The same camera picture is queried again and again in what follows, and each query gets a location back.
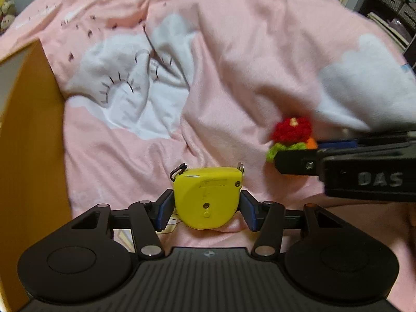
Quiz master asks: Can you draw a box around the pile of plush toys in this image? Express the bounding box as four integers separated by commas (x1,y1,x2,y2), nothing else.
0,0,16,34

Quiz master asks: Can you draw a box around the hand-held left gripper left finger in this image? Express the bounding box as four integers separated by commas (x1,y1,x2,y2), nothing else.
71,188,176,259

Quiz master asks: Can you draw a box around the grey woven storage basket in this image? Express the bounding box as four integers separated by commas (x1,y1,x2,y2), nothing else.
377,0,416,30

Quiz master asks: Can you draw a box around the pink cloud printed blanket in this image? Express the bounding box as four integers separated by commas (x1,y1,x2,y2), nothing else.
0,0,416,312

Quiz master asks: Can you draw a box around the yellow tape measure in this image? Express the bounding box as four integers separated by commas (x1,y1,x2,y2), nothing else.
170,162,245,230

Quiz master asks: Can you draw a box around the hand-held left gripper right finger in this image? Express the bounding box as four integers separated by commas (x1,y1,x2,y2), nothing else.
239,190,345,257

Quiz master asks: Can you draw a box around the yellow cardboard box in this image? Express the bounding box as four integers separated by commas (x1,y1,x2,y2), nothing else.
0,38,73,312

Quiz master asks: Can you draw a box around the red crochet flower toy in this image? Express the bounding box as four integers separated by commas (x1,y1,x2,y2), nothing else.
266,116,318,164

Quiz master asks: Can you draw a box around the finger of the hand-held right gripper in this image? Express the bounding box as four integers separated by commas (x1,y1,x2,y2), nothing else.
315,132,411,151
274,147,326,177

